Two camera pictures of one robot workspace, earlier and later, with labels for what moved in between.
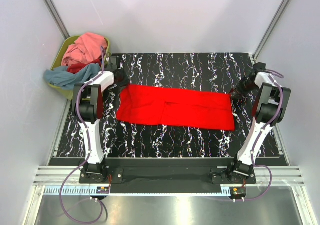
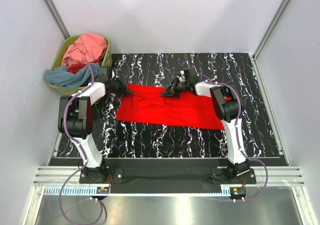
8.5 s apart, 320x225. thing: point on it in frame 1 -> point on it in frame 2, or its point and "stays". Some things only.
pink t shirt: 87,48 stays
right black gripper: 239,84 -> 170,92
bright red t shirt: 149,105 stays
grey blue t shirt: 61,77 stays
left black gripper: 125,81 -> 123,87
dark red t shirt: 75,68 stays
